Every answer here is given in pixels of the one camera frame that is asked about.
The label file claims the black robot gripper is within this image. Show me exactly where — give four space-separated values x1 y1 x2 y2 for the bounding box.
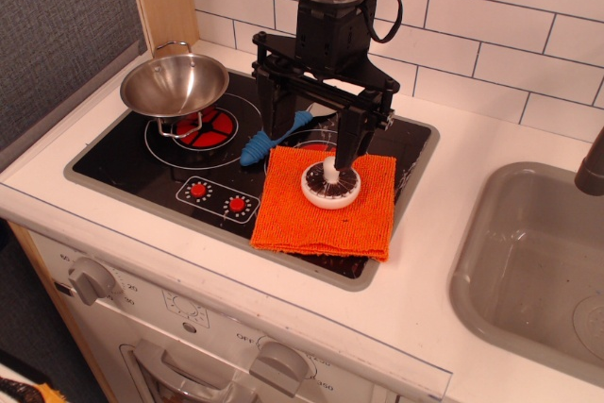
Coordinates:
253 0 401 170

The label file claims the small stainless steel wok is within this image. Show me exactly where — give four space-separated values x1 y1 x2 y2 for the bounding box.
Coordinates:
120 41 229 139

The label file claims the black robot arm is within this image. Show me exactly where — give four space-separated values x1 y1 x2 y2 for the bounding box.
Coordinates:
253 0 402 170

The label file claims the right red stove knob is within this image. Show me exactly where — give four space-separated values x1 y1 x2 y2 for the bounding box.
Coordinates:
228 197 247 213

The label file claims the red stove knob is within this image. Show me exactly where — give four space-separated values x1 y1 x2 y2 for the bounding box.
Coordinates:
190 183 208 198
228 197 247 213

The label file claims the black toy stove top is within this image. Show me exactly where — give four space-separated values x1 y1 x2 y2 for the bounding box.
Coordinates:
64 72 440 292

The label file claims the left red stove knob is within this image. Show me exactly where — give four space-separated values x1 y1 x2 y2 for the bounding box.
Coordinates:
190 183 208 198

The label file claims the white toy mushroom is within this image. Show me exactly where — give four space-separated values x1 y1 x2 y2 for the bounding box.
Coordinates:
301 156 361 210

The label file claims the orange folded cloth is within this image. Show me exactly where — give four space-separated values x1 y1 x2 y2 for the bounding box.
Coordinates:
250 146 396 261

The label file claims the right grey oven dial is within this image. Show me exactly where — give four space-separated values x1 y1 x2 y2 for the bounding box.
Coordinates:
249 342 310 397

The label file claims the grey oven dial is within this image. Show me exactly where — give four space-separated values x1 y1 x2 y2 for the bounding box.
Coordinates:
249 342 310 397
68 258 116 306

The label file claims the grey sink basin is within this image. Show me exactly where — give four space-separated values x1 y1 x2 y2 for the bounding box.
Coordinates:
450 162 603 386

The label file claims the left grey oven dial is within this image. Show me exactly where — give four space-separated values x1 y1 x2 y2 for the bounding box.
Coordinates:
68 258 116 306

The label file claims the grey faucet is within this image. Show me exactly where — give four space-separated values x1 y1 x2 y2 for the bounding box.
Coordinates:
574 128 604 196

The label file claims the yellow patterned object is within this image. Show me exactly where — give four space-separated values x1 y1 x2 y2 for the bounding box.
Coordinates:
1 378 67 403

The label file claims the blue handled toy fork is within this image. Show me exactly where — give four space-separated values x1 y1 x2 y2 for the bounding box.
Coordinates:
240 110 313 166

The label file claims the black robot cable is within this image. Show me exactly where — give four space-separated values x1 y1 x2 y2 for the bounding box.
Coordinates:
360 0 404 44

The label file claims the grey oven door handle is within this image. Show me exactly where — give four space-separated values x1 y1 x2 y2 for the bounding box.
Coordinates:
132 340 259 402

